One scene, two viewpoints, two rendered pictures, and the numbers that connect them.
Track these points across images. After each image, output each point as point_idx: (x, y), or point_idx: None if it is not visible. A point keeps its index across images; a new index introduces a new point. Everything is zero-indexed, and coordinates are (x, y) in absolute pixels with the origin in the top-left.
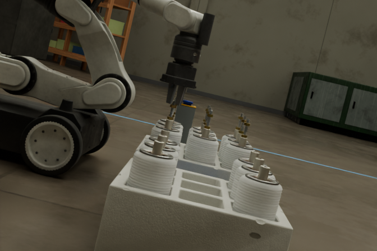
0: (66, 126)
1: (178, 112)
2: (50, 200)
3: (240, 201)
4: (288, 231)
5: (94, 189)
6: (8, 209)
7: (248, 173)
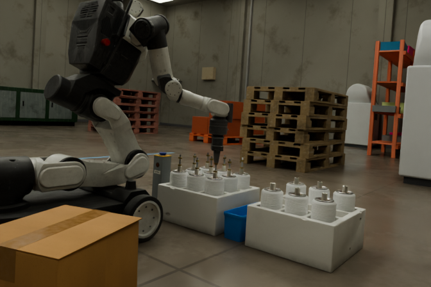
0: (154, 200)
1: (163, 162)
2: (209, 254)
3: (347, 206)
4: (365, 211)
5: (177, 234)
6: (233, 272)
7: (337, 191)
